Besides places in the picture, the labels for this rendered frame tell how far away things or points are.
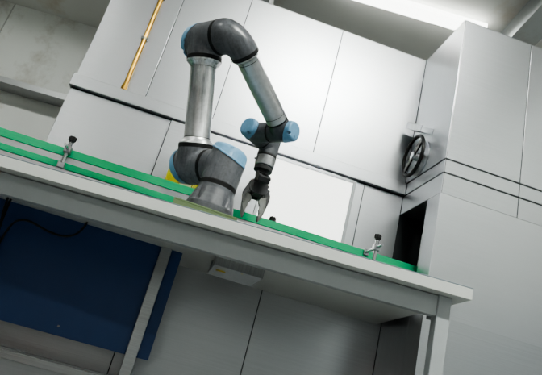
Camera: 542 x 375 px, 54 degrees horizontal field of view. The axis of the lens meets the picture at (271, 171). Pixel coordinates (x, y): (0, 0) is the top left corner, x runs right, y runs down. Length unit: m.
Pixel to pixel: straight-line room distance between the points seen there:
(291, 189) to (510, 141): 0.99
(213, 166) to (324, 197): 0.94
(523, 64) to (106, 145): 1.94
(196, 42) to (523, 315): 1.61
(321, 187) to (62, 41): 4.32
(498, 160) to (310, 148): 0.83
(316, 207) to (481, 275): 0.74
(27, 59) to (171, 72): 3.77
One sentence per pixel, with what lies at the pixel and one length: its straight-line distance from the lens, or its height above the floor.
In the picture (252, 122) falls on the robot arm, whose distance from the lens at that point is 1.92.
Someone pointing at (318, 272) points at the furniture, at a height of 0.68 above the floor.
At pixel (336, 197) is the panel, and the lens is 2.45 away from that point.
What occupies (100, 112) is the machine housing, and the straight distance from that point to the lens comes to 2.48.
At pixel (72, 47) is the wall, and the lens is 6.18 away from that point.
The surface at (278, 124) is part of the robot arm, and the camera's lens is 1.83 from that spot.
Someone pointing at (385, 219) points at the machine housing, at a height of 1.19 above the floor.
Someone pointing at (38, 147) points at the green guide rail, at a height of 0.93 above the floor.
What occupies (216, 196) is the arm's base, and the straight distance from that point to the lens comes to 1.55.
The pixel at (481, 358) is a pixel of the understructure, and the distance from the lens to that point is 2.23.
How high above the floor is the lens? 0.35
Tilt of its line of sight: 21 degrees up
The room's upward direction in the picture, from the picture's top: 15 degrees clockwise
